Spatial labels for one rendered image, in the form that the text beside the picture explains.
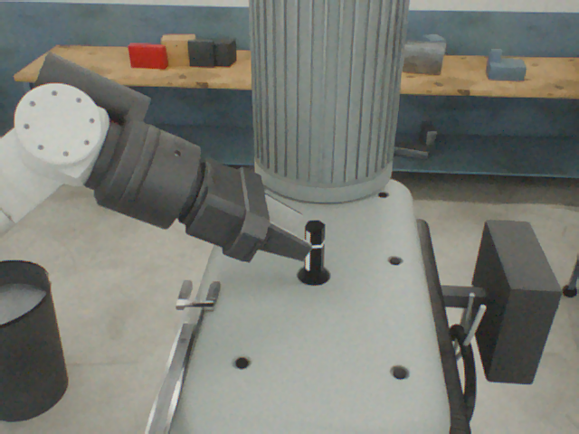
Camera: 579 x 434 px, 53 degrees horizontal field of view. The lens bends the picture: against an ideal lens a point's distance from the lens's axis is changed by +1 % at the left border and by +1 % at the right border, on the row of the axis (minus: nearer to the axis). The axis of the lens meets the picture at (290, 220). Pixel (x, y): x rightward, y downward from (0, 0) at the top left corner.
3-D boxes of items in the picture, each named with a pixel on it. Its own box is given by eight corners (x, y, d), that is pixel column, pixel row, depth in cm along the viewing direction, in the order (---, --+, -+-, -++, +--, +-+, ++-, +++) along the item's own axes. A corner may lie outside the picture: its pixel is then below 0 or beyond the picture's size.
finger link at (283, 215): (307, 212, 64) (257, 192, 61) (292, 235, 65) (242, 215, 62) (304, 205, 65) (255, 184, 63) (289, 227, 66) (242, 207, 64)
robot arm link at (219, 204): (227, 221, 67) (127, 181, 63) (267, 153, 63) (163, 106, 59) (233, 290, 57) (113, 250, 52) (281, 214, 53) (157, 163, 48)
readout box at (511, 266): (540, 387, 99) (573, 292, 88) (485, 383, 100) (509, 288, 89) (512, 308, 116) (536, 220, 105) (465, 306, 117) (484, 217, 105)
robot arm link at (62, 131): (137, 211, 49) (-5, 157, 45) (118, 217, 59) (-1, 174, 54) (184, 90, 51) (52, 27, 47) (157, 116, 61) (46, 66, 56)
